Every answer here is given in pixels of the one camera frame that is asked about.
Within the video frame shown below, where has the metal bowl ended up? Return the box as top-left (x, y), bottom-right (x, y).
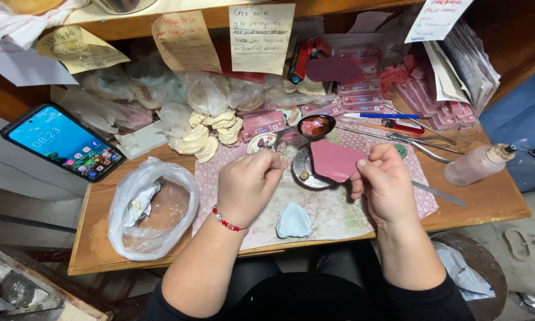
top-left (91, 0), bottom-right (159, 15)

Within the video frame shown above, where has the heap of cream plaster casts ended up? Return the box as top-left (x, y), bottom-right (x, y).
top-left (167, 109), bottom-right (244, 164)

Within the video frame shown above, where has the orange stick tool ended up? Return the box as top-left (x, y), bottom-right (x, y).
top-left (339, 119), bottom-right (422, 137)

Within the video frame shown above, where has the red lighter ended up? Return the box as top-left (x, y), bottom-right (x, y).
top-left (381, 118), bottom-right (426, 136)

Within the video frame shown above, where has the black smartphone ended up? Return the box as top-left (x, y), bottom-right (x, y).
top-left (1, 103), bottom-right (126, 183)

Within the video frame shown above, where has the stack of clear sleeves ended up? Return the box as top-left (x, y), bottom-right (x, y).
top-left (423, 20), bottom-right (501, 117)

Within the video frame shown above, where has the alcohol burner bottle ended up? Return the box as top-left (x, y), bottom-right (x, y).
top-left (443, 143), bottom-right (518, 187)

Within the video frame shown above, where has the person's black clothing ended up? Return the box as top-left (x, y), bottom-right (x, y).
top-left (140, 241), bottom-right (476, 321)

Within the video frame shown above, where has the white slanted paper note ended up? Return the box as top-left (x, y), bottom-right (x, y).
top-left (404, 0), bottom-right (474, 44)

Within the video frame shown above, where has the crumpled plastic bag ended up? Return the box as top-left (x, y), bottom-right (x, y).
top-left (432, 241), bottom-right (496, 302)

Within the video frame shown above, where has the white handwritten paper note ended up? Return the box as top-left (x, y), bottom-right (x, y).
top-left (228, 3), bottom-right (296, 76)

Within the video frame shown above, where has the pale blue dental cast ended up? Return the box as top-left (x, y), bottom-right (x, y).
top-left (276, 202), bottom-right (313, 240)

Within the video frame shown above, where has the round metal dish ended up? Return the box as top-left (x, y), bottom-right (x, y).
top-left (292, 145), bottom-right (336, 191)

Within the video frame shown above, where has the metal wax knife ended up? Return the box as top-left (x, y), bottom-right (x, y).
top-left (411, 180), bottom-right (468, 207)

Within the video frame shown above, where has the yellow paper note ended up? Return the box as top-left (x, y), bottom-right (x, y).
top-left (36, 25), bottom-right (131, 75)

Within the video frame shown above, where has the red and black box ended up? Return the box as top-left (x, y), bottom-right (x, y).
top-left (287, 35), bottom-right (333, 86)

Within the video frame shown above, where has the thin metal dental instrument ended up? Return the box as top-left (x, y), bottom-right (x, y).
top-left (381, 103), bottom-right (458, 146)

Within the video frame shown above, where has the tan paper note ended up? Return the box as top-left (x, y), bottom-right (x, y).
top-left (151, 9), bottom-right (223, 75)

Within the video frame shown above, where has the wooden crate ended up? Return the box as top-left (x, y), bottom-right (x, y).
top-left (0, 240), bottom-right (113, 321)

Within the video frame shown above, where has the heap of clear bagged casts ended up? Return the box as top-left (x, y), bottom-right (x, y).
top-left (60, 57), bottom-right (336, 135)

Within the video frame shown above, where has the pink patterned paper mat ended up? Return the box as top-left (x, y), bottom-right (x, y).
top-left (192, 128), bottom-right (440, 251)

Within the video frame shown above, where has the stack of pink tooth packets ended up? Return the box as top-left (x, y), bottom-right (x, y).
top-left (240, 44), bottom-right (478, 142)

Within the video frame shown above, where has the person's right hand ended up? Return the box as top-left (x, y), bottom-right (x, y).
top-left (350, 144), bottom-right (422, 226)

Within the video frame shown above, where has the round wooden stool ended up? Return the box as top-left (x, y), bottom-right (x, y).
top-left (430, 231), bottom-right (508, 321)

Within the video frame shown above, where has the white cloth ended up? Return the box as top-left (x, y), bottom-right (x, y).
top-left (0, 0), bottom-right (91, 50)

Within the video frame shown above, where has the metal ladle with melted wax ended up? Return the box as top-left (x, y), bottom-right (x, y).
top-left (297, 114), bottom-right (411, 144)

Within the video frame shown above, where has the plain white paper sheet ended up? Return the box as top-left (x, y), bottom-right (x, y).
top-left (0, 37), bottom-right (79, 87)

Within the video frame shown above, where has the blue fabric seat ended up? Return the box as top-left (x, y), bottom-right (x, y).
top-left (479, 62), bottom-right (535, 193)

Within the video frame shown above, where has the person's left hand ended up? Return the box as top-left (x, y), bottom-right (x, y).
top-left (216, 149), bottom-right (288, 228)

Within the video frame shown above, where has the dark pink wax sheet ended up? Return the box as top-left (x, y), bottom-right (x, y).
top-left (306, 55), bottom-right (364, 84)

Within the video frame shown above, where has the white plastic bag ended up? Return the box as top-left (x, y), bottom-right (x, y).
top-left (107, 156), bottom-right (201, 262)

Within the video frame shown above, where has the blue and white pen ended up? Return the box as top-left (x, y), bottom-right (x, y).
top-left (343, 112), bottom-right (422, 120)

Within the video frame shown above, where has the pink wax sheet piece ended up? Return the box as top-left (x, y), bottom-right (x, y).
top-left (310, 139), bottom-right (369, 183)

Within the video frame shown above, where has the white plaster block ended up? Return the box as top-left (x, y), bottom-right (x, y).
top-left (114, 121), bottom-right (169, 161)

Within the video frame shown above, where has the red bead bracelet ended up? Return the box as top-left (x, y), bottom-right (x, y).
top-left (212, 204), bottom-right (249, 233)

